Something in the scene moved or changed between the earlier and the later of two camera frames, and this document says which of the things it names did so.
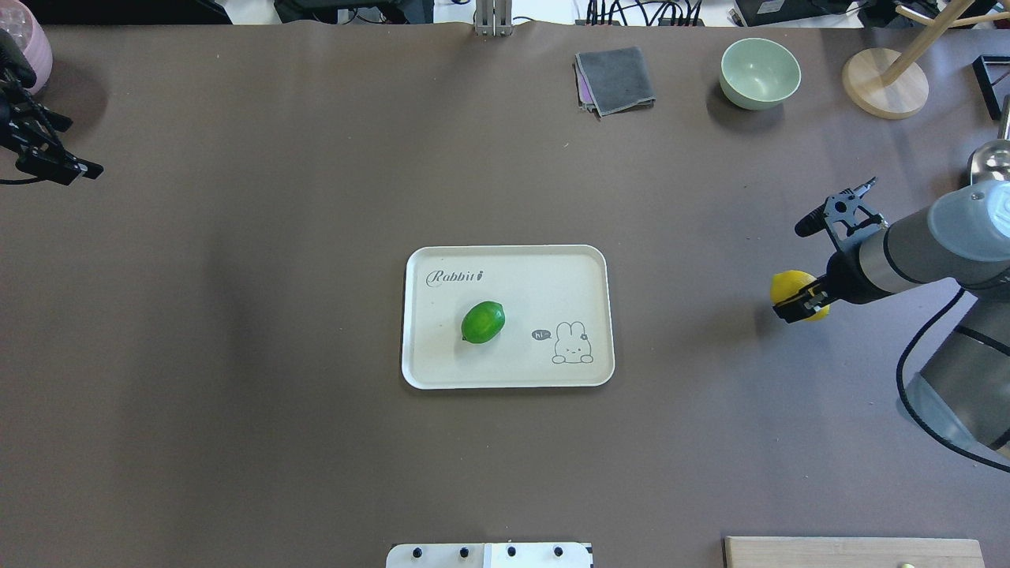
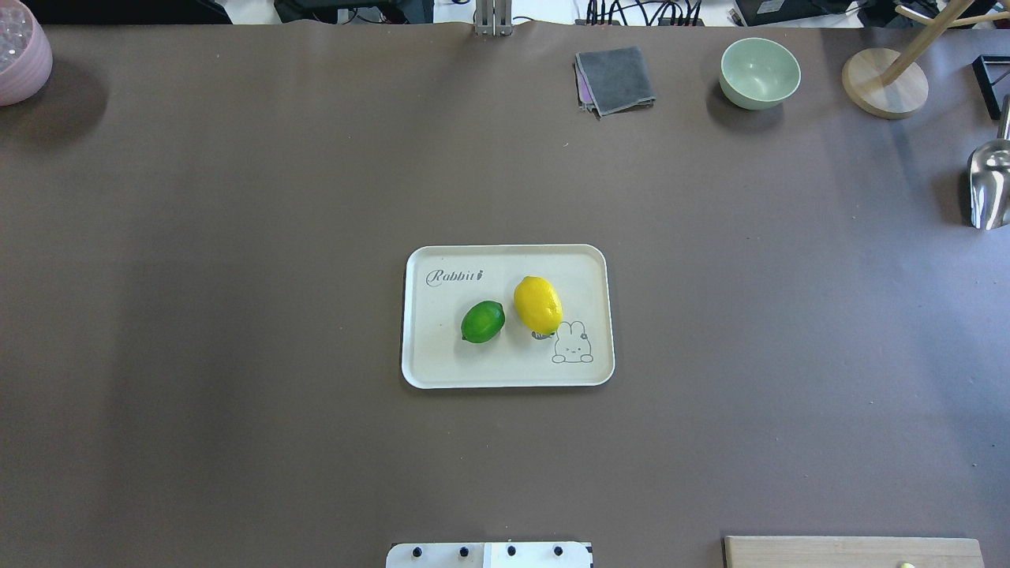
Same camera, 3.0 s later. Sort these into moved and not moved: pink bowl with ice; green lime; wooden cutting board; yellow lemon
Moved: yellow lemon
Not moved: wooden cutting board; pink bowl with ice; green lime
